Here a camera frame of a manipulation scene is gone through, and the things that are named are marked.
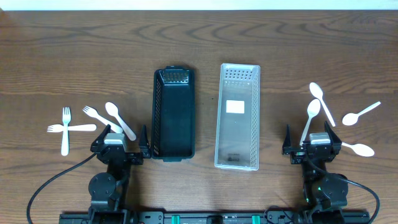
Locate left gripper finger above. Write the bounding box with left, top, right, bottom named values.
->
left=91, top=124, right=111, bottom=146
left=139, top=125, right=151, bottom=153

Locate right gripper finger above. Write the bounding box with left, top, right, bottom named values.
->
left=324, top=121, right=342, bottom=145
left=282, top=125, right=292, bottom=149

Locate white plastic fork diagonal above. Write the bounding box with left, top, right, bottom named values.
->
left=82, top=106, right=123, bottom=133

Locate white plastic spoon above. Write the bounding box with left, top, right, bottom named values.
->
left=309, top=82, right=336, bottom=127
left=342, top=101, right=381, bottom=126
left=300, top=99, right=321, bottom=145
left=341, top=142, right=375, bottom=157
left=105, top=101, right=137, bottom=141

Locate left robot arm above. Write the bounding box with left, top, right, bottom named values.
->
left=88, top=125, right=152, bottom=223

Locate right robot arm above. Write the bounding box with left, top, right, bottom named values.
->
left=282, top=123, right=348, bottom=223

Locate white plastic fork crosswise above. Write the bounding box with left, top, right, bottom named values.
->
left=47, top=124, right=96, bottom=133

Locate black plastic basket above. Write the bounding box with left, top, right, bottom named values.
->
left=150, top=66, right=195, bottom=162

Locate white plastic fork upright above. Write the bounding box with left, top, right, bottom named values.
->
left=61, top=107, right=72, bottom=156

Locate clear plastic basket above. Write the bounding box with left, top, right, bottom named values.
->
left=215, top=63, right=261, bottom=171

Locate black mounting rail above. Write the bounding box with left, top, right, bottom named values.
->
left=58, top=210, right=370, bottom=224

